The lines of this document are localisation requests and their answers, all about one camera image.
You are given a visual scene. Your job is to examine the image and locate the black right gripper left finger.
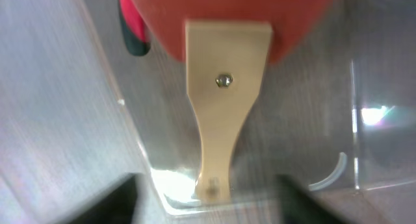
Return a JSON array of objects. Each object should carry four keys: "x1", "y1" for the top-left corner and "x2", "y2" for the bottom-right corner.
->
[{"x1": 65, "y1": 174, "x2": 138, "y2": 224}]

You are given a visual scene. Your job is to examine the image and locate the red handled pliers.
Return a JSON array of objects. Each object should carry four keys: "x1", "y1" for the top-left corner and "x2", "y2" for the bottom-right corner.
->
[{"x1": 118, "y1": 0, "x2": 151, "y2": 56}]

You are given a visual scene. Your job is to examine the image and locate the clear plastic storage box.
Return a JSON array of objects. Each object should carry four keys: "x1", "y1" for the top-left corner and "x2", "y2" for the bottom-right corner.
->
[{"x1": 1, "y1": 0, "x2": 415, "y2": 223}]

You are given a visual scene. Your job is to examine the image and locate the orange scraper with wooden handle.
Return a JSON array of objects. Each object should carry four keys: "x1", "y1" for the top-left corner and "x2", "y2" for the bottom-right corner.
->
[{"x1": 132, "y1": 0, "x2": 333, "y2": 204}]

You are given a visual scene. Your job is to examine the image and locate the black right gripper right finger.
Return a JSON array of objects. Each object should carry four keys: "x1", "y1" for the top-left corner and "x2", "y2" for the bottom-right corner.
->
[{"x1": 276, "y1": 175, "x2": 348, "y2": 224}]

